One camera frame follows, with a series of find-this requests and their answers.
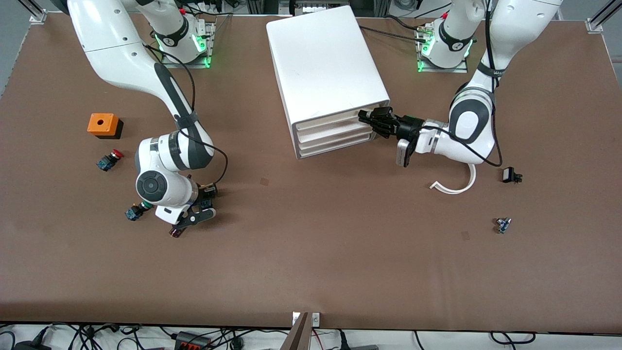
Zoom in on black looped cable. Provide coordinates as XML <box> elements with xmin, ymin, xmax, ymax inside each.
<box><xmin>490</xmin><ymin>332</ymin><xmax>536</xmax><ymax>346</ymax></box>

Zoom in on red push button switch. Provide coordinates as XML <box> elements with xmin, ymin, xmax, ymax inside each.
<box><xmin>96</xmin><ymin>149</ymin><xmax>124</xmax><ymax>172</ymax></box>

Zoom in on white drawer cabinet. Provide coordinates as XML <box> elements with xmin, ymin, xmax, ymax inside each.
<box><xmin>266</xmin><ymin>5</ymin><xmax>391</xmax><ymax>160</ymax></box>

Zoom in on black power strip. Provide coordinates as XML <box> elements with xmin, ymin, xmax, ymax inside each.
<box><xmin>175</xmin><ymin>332</ymin><xmax>212</xmax><ymax>350</ymax></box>

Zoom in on white curved plastic strip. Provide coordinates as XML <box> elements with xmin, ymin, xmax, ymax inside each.
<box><xmin>430</xmin><ymin>163</ymin><xmax>478</xmax><ymax>195</ymax></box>

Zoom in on green push button switch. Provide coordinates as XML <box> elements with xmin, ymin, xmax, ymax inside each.
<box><xmin>125</xmin><ymin>200</ymin><xmax>150</xmax><ymax>222</ymax></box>

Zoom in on plain white drawer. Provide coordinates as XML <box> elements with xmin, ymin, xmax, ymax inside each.
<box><xmin>299</xmin><ymin>135</ymin><xmax>376</xmax><ymax>158</ymax></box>
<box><xmin>296</xmin><ymin>119</ymin><xmax>375</xmax><ymax>141</ymax></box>
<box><xmin>298</xmin><ymin>127</ymin><xmax>378</xmax><ymax>149</ymax></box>

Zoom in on aluminium frame profile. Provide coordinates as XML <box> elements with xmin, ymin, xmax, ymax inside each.
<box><xmin>586</xmin><ymin>0</ymin><xmax>622</xmax><ymax>34</ymax></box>
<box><xmin>19</xmin><ymin>0</ymin><xmax>49</xmax><ymax>24</ymax></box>

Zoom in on short black table cable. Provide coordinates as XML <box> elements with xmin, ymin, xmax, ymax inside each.
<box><xmin>384</xmin><ymin>15</ymin><xmax>423</xmax><ymax>31</ymax></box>

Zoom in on wooden post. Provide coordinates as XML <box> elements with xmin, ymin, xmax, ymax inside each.
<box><xmin>281</xmin><ymin>312</ymin><xmax>311</xmax><ymax>350</ymax></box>

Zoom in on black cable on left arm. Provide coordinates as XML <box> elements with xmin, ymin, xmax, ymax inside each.
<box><xmin>425</xmin><ymin>0</ymin><xmax>503</xmax><ymax>168</ymax></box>

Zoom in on orange button enclosure box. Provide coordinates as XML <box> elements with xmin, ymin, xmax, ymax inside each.
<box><xmin>87</xmin><ymin>113</ymin><xmax>124</xmax><ymax>140</ymax></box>

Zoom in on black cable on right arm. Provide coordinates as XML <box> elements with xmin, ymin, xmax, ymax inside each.
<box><xmin>143</xmin><ymin>44</ymin><xmax>229</xmax><ymax>188</ymax></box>

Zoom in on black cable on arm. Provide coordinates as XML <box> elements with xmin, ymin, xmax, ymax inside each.
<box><xmin>425</xmin><ymin>0</ymin><xmax>503</xmax><ymax>168</ymax></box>
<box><xmin>143</xmin><ymin>44</ymin><xmax>229</xmax><ymax>188</ymax></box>

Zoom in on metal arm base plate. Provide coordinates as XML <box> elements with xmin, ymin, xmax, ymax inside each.
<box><xmin>160</xmin><ymin>19</ymin><xmax>217</xmax><ymax>69</ymax></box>
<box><xmin>417</xmin><ymin>24</ymin><xmax>469</xmax><ymax>73</ymax></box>

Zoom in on long black table cable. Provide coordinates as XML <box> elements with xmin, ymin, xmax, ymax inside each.
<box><xmin>359</xmin><ymin>25</ymin><xmax>429</xmax><ymax>44</ymax></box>

